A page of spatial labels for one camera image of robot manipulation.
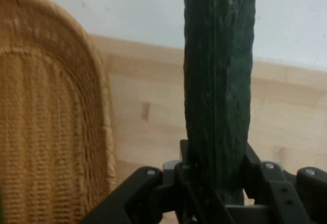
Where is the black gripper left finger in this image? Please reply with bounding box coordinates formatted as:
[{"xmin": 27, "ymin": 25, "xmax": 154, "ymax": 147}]
[{"xmin": 81, "ymin": 139, "xmax": 230, "ymax": 224}]

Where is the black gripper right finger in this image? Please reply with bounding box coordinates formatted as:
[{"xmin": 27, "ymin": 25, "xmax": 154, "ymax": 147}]
[{"xmin": 242, "ymin": 144, "xmax": 327, "ymax": 224}]

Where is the dark green toy cucumber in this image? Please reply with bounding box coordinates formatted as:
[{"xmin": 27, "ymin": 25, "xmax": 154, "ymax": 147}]
[{"xmin": 183, "ymin": 0, "xmax": 259, "ymax": 206}]

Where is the light wooden cutting board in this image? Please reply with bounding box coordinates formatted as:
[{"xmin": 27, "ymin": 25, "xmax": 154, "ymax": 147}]
[{"xmin": 88, "ymin": 34, "xmax": 327, "ymax": 224}]

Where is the woven wicker basket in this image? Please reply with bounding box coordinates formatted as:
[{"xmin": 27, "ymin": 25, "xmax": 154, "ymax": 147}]
[{"xmin": 0, "ymin": 0, "xmax": 119, "ymax": 224}]

